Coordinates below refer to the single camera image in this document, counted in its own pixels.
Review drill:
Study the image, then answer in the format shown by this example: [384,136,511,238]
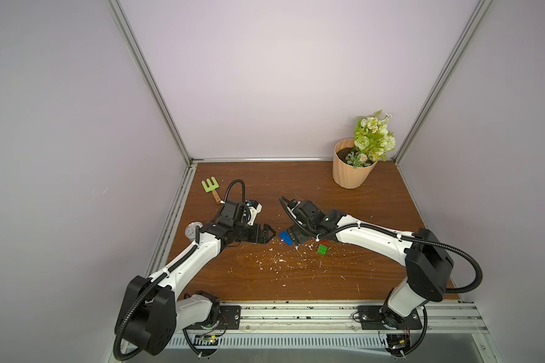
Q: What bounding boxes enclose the long blue lego brick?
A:
[279,231,293,246]

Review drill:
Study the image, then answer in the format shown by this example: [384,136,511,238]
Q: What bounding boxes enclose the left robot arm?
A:
[113,200,276,361]

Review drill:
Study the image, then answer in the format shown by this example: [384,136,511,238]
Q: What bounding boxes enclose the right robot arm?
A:
[279,197,483,329]

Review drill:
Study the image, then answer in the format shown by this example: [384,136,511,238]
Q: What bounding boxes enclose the right green lego brick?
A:
[317,244,328,256]

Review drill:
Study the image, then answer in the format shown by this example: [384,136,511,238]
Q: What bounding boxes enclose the round silver metal object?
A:
[185,222,203,242]

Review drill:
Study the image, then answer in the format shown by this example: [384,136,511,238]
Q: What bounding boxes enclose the green toy garden fork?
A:
[201,176,222,204]

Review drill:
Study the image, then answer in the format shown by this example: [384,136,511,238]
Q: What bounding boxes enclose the beige ribbed flower pot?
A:
[332,139,377,189]

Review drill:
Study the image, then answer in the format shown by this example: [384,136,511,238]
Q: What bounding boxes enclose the green white artificial flowers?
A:
[345,110,396,168]

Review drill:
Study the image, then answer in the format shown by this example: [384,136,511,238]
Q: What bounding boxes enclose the left electronics board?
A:
[193,334,220,347]

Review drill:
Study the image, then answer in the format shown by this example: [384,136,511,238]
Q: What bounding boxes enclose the electronics board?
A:
[193,334,220,347]
[385,334,411,358]

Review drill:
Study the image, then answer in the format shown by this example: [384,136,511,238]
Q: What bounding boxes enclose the right electronics board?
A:
[385,334,411,358]

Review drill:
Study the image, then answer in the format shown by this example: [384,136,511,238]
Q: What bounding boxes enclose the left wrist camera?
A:
[246,200,262,225]

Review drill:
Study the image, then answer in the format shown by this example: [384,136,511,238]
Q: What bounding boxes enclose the aluminium front rail frame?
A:
[162,300,504,362]

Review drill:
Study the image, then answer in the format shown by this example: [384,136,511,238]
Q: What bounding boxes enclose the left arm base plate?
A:
[187,305,242,331]

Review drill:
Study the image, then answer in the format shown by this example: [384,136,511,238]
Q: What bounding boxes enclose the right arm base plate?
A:
[352,305,423,331]

